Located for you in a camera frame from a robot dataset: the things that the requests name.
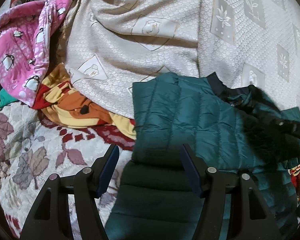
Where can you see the orange yellow red garment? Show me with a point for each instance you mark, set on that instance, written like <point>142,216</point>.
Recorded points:
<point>64,105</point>

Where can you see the pink penguin print cloth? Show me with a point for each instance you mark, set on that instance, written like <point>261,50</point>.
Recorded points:
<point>25,32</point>

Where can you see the dark green puffer jacket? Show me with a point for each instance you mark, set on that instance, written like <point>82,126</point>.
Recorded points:
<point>223,126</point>

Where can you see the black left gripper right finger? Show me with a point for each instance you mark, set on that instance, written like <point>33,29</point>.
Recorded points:
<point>233,205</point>

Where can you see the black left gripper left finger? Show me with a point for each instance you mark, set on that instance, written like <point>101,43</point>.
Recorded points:
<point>49,216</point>

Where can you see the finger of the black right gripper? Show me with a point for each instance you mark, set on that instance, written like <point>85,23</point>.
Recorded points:
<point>289,127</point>

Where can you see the floral leaf bedspread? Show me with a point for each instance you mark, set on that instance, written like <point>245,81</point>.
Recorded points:
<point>32,148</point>

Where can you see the beige patterned quilt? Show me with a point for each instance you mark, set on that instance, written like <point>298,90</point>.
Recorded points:
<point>110,44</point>

